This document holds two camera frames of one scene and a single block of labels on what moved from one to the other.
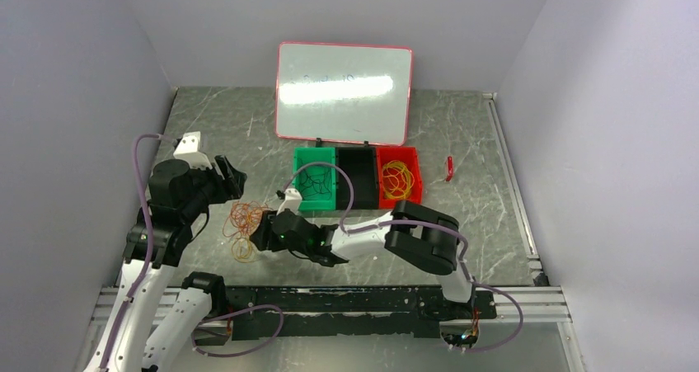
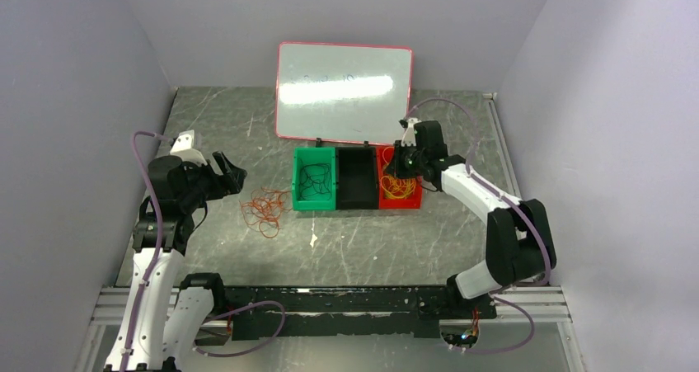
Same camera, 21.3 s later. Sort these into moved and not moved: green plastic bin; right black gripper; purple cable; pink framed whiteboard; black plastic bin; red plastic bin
Moved: right black gripper; purple cable
Not moved: pink framed whiteboard; red plastic bin; green plastic bin; black plastic bin
